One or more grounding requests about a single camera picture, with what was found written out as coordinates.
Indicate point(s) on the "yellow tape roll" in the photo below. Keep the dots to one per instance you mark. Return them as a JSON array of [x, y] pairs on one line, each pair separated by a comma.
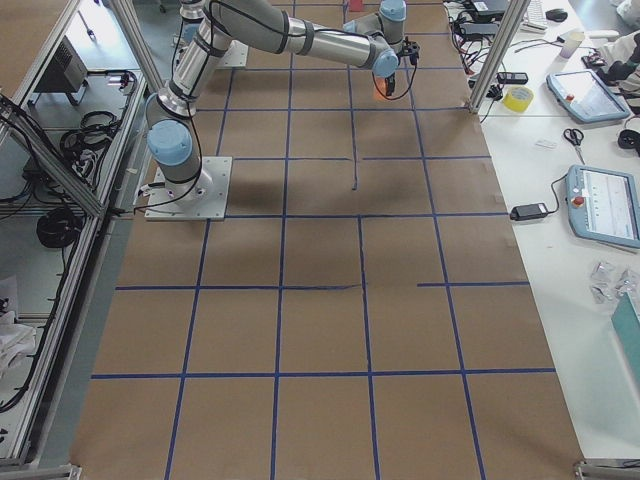
[[518, 98]]

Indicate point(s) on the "paper cup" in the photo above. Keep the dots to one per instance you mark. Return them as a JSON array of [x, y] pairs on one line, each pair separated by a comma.
[[570, 42]]

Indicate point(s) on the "pink foam block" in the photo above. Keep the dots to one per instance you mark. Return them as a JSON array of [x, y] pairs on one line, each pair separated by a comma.
[[356, 5]]

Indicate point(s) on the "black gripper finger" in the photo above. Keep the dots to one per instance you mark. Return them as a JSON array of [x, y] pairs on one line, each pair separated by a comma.
[[390, 85]]

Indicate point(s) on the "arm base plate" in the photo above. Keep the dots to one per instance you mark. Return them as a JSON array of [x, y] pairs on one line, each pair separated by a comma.
[[206, 200], [235, 57]]

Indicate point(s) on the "far blue teach pendant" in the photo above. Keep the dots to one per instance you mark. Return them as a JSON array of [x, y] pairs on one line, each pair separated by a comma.
[[585, 97]]

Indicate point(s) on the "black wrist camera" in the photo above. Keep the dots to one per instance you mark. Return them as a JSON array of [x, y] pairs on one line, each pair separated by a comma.
[[410, 50]]

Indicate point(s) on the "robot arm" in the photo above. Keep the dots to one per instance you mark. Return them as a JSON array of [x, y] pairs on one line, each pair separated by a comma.
[[373, 42]]

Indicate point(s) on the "aluminium frame post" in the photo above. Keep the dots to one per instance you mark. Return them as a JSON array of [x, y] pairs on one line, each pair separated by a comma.
[[510, 24]]

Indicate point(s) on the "black power adapter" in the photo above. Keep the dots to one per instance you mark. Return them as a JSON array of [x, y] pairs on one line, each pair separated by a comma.
[[526, 212]]

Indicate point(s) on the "orange foam block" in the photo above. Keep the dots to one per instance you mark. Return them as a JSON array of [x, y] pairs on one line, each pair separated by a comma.
[[380, 88]]

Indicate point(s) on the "black handled scissors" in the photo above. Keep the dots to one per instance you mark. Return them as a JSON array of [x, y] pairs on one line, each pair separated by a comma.
[[575, 136]]

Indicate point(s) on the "near blue teach pendant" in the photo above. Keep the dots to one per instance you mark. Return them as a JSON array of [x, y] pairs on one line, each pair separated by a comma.
[[603, 205]]

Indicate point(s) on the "blue teach pendant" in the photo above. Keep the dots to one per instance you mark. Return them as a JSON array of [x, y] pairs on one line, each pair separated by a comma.
[[603, 205], [585, 97]]

